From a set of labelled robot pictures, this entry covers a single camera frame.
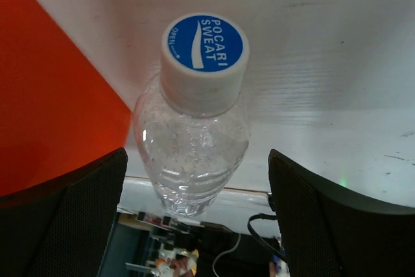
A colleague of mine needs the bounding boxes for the clear unlabeled Pocari bottle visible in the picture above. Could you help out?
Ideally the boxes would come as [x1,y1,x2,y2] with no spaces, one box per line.
[133,12,250,217]

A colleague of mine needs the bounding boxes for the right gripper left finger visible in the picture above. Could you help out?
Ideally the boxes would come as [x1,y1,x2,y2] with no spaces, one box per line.
[1,148,128,276]

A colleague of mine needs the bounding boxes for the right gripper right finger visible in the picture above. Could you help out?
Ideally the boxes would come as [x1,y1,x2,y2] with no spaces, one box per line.
[268,149,414,276]

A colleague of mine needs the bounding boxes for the orange plastic bin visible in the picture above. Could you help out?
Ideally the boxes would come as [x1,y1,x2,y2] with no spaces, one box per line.
[1,0,130,195]

